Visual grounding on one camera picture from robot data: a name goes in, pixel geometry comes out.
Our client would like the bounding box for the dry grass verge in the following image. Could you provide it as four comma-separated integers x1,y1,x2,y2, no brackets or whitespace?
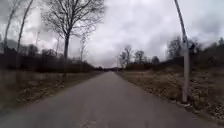
0,69,105,112

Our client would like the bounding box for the dark hedge of bushes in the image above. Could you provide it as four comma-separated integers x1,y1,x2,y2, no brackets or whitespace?
0,46,105,74

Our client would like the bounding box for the grey asphalt path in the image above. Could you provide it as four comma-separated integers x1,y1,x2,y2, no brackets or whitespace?
0,71,224,128

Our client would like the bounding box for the row of thin bare trees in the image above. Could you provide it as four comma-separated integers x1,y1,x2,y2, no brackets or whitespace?
1,0,36,78

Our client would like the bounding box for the tall street lamp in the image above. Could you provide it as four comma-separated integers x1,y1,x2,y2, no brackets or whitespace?
173,0,192,105

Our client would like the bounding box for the distant row of trees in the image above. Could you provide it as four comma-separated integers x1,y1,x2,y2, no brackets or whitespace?
118,36,224,71

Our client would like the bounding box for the large bare tree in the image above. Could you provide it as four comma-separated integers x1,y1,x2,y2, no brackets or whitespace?
41,0,106,82

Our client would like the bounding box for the dry grass slope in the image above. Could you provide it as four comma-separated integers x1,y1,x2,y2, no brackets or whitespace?
114,64,224,123

